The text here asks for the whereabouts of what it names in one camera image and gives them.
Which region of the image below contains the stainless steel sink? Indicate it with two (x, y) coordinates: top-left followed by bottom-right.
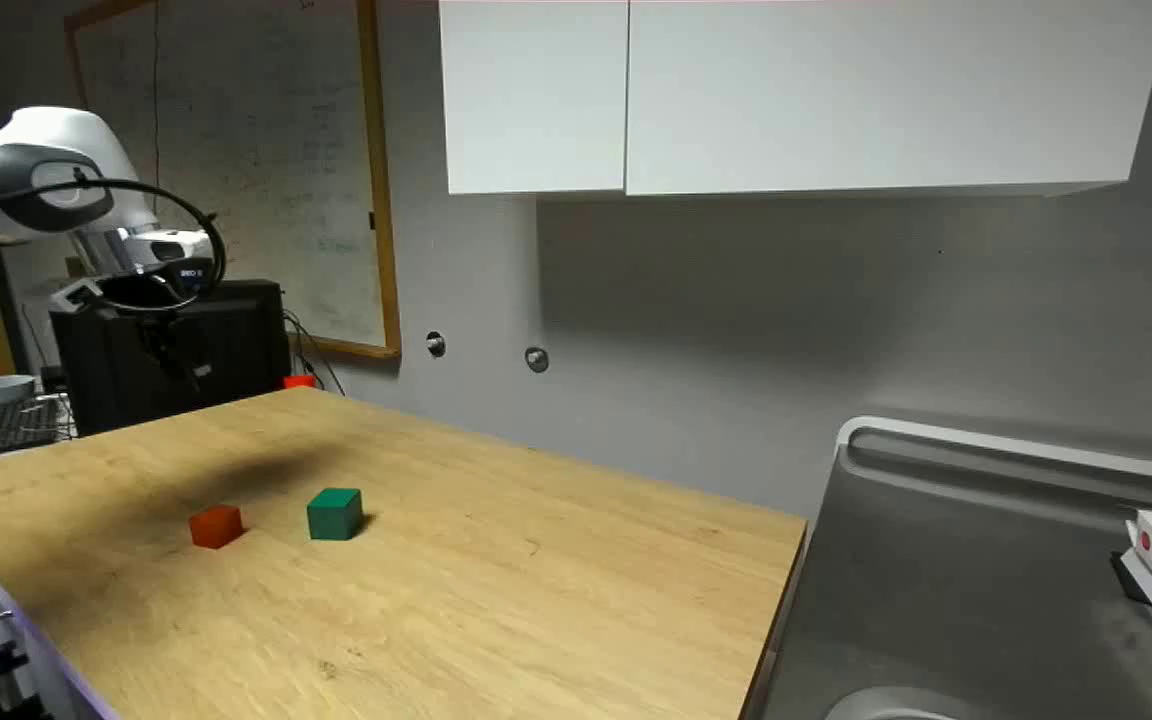
(749, 414), (1152, 720)

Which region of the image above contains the black computer tower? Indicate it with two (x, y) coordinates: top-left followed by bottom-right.
(51, 278), (292, 436)

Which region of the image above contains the round wall fixture right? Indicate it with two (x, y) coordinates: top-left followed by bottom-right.
(525, 343), (548, 372)

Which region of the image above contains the round wall fixture left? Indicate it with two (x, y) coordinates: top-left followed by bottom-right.
(425, 330), (446, 355)

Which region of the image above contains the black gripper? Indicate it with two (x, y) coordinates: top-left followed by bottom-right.
(99, 259), (221, 310)

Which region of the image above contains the wood framed whiteboard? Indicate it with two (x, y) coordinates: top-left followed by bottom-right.
(65, 0), (400, 364)

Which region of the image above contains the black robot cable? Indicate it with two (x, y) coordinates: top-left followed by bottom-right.
(0, 172), (231, 319)

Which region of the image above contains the white wall cabinet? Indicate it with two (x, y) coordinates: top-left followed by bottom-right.
(437, 0), (1152, 197)

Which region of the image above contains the green block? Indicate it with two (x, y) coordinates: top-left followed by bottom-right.
(309, 488), (364, 538)

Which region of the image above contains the black keyboard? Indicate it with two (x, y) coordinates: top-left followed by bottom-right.
(0, 399), (54, 453)

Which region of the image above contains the orange block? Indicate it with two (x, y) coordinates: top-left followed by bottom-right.
(186, 502), (243, 547)

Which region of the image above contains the round wall fixture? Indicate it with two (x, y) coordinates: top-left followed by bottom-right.
(525, 343), (548, 372)
(425, 330), (446, 355)

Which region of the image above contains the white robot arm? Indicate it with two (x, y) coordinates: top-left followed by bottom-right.
(0, 105), (229, 316)

